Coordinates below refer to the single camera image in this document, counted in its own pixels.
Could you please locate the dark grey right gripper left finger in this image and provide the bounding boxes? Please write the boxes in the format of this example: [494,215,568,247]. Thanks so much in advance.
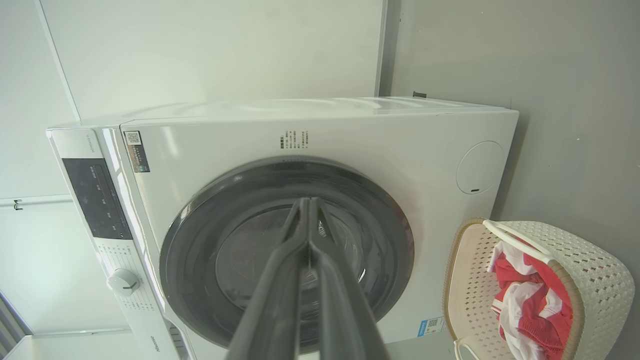
[226,198,310,360]

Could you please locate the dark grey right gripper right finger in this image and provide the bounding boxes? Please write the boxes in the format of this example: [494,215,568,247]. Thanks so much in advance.
[309,198,391,360]

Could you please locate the cream perforated laundry basket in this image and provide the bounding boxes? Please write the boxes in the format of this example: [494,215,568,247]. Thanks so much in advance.
[442,217,636,360]

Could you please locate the dark round washing machine door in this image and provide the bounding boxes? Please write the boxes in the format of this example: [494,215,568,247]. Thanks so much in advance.
[159,155,415,355]

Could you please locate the blue energy label sticker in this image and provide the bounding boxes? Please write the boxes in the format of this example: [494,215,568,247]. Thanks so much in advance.
[417,316,447,338]

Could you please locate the white detergent drawer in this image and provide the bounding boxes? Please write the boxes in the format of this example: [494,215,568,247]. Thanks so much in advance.
[147,320,197,360]

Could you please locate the white washing machine dial knob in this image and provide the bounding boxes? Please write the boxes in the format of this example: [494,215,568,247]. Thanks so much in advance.
[106,268,141,297]

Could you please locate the white front-load washing machine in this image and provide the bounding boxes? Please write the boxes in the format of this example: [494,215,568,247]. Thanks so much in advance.
[46,96,520,360]

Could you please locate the red and white clothing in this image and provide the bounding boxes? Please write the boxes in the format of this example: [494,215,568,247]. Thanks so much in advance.
[487,239,574,360]

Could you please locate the round white filter cover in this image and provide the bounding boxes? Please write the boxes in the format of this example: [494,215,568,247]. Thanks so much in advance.
[456,140,506,195]

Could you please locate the black washing machine display panel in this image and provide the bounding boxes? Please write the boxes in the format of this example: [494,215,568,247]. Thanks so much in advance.
[62,158,133,240]

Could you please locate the black QR code sticker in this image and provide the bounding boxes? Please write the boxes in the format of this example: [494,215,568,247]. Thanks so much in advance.
[123,130,151,174]

